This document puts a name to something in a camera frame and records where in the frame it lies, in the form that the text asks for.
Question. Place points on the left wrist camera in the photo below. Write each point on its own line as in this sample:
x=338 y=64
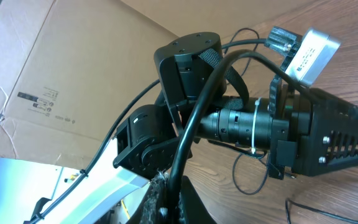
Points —
x=316 y=50

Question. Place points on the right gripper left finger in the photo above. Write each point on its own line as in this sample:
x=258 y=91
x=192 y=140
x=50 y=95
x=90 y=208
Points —
x=153 y=209

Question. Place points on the cardboard box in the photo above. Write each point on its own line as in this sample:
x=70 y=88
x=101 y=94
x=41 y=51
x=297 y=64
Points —
x=67 y=70

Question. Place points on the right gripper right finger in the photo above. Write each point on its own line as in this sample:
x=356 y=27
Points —
x=190 y=206

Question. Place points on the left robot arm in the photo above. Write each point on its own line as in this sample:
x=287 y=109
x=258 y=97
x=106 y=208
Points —
x=239 y=100

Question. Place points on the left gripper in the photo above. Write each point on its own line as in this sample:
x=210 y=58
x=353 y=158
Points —
x=331 y=134

